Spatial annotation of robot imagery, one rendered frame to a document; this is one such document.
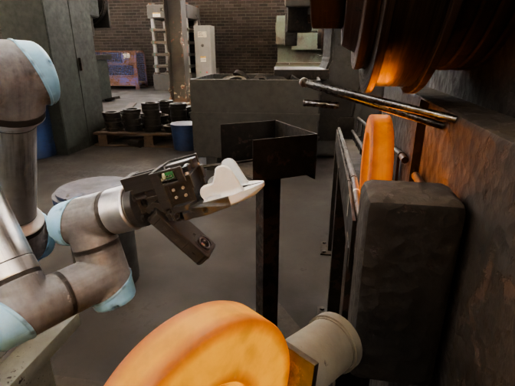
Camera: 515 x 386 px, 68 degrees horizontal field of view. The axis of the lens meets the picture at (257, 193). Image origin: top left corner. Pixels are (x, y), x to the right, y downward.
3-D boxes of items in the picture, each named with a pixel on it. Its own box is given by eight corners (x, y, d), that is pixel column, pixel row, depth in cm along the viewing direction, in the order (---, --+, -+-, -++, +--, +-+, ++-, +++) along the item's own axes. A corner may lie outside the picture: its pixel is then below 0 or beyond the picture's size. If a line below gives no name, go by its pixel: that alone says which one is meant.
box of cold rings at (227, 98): (313, 149, 390) (317, 68, 362) (316, 174, 312) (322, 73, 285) (214, 147, 400) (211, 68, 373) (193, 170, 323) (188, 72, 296)
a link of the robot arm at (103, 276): (66, 322, 63) (43, 261, 62) (124, 290, 71) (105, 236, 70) (88, 328, 58) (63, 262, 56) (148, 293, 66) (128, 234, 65)
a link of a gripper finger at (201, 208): (224, 200, 53) (169, 213, 55) (228, 210, 53) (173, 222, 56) (233, 188, 57) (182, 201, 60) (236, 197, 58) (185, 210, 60)
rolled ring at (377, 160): (375, 125, 54) (399, 125, 53) (365, 107, 71) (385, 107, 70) (362, 242, 60) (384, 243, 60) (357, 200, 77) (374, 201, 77)
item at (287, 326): (273, 295, 157) (275, 119, 132) (306, 335, 134) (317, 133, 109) (226, 308, 149) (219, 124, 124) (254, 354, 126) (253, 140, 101)
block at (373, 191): (424, 345, 53) (455, 181, 44) (439, 393, 45) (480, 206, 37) (345, 335, 54) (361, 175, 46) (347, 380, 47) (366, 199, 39)
